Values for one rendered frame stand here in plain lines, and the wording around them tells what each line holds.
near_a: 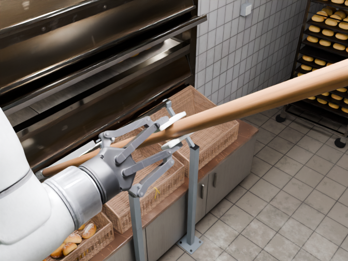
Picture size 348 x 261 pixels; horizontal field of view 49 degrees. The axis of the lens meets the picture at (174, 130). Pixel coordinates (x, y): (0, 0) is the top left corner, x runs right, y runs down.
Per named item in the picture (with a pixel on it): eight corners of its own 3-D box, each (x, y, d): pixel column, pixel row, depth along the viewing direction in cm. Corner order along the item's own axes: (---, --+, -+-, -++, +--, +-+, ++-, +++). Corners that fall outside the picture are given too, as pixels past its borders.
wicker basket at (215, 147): (138, 146, 277) (135, 116, 260) (189, 112, 309) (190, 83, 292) (188, 179, 252) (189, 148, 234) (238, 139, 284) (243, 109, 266)
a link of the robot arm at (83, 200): (63, 230, 63) (92, 209, 67) (83, 232, 56) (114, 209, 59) (35, 184, 62) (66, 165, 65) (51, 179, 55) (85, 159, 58)
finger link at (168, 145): (169, 144, 71) (170, 148, 71) (193, 128, 74) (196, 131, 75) (160, 146, 73) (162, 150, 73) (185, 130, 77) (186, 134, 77)
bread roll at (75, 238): (82, 243, 214) (82, 233, 216) (81, 242, 208) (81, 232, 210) (63, 244, 212) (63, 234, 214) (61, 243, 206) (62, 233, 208)
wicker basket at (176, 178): (70, 192, 243) (62, 161, 225) (134, 148, 275) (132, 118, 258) (121, 236, 217) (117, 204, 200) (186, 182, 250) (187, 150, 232)
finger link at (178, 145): (161, 153, 70) (169, 167, 71) (180, 140, 73) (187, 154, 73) (157, 154, 71) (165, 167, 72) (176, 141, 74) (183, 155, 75)
